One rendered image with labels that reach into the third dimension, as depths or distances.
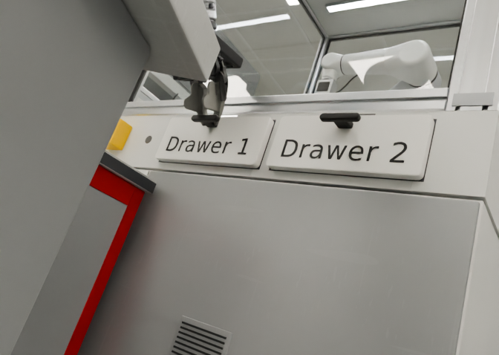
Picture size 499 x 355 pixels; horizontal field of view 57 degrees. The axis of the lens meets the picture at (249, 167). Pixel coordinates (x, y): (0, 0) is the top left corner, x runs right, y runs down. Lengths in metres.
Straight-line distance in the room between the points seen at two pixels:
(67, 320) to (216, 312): 0.30
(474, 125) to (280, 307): 0.42
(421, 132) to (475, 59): 0.16
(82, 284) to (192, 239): 0.23
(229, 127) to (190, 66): 0.57
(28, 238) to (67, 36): 0.14
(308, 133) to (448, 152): 0.25
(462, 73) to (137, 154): 0.74
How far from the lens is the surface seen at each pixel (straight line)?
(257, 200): 0.87
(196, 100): 1.01
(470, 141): 0.78
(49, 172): 0.34
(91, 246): 0.98
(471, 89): 0.83
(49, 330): 0.97
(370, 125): 0.82
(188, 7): 0.38
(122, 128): 1.22
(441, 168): 0.77
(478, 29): 0.91
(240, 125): 0.97
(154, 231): 1.01
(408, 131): 0.79
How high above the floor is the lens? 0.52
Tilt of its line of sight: 19 degrees up
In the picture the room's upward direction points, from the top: 19 degrees clockwise
